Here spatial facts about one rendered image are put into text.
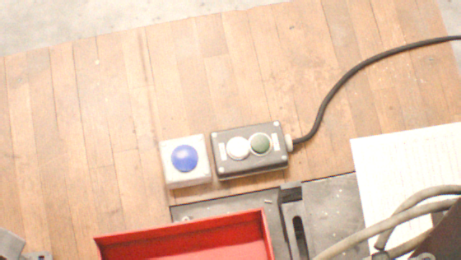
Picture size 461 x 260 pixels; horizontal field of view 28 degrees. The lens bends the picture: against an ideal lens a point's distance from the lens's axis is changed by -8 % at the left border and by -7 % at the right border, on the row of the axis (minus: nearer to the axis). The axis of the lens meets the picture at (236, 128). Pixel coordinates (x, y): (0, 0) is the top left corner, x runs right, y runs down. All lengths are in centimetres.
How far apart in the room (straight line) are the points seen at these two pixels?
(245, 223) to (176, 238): 10
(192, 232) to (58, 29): 125
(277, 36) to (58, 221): 45
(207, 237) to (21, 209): 29
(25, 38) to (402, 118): 134
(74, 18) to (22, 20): 16
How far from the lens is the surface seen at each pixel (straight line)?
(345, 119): 150
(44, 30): 259
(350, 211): 145
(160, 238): 143
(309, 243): 136
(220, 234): 143
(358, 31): 156
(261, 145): 143
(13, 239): 99
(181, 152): 143
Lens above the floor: 229
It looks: 70 degrees down
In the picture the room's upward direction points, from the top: 2 degrees clockwise
